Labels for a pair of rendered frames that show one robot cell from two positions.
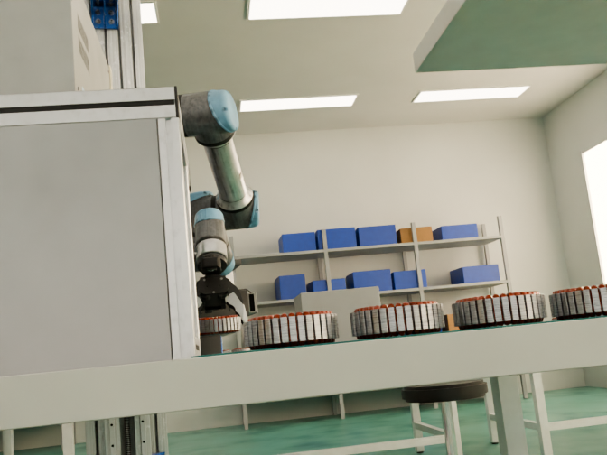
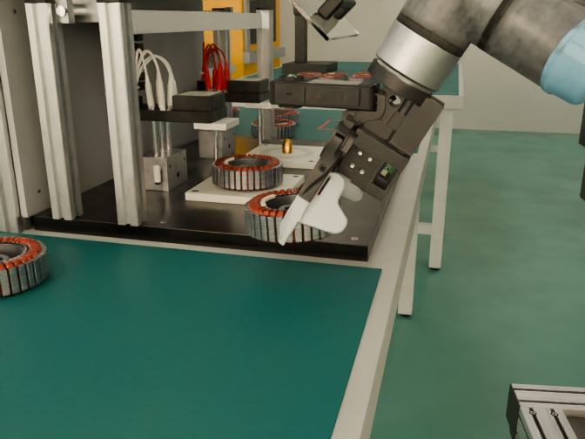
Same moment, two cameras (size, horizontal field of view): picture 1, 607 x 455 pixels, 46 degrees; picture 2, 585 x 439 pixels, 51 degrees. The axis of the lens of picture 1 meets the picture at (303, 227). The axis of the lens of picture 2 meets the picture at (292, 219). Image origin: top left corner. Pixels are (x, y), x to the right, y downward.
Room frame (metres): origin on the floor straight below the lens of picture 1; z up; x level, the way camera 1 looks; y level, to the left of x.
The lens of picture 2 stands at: (1.85, -0.40, 1.03)
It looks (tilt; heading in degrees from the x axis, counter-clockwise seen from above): 18 degrees down; 112
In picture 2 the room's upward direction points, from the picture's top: straight up
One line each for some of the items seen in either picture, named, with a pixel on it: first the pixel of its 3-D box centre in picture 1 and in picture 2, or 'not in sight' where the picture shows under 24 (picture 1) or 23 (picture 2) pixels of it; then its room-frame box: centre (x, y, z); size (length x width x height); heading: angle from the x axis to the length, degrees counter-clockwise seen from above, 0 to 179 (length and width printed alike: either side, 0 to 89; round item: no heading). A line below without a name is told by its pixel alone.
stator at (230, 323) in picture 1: (216, 324); (293, 214); (1.60, 0.22, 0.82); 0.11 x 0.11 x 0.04
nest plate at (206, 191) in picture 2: not in sight; (247, 186); (1.43, 0.44, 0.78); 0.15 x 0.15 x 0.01; 8
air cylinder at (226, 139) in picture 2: not in sight; (217, 141); (1.25, 0.66, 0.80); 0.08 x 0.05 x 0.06; 98
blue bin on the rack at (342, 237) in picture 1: (334, 241); not in sight; (7.85, -0.33, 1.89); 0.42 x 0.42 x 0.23; 6
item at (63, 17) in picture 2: not in sight; (168, 13); (1.23, 0.54, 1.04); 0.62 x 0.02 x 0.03; 98
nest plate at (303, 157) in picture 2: not in sight; (286, 155); (1.39, 0.68, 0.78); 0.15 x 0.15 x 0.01; 8
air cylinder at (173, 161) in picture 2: not in sight; (164, 168); (1.28, 0.42, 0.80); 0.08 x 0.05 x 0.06; 98
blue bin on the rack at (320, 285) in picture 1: (325, 289); not in sight; (7.83, -0.18, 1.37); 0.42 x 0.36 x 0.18; 10
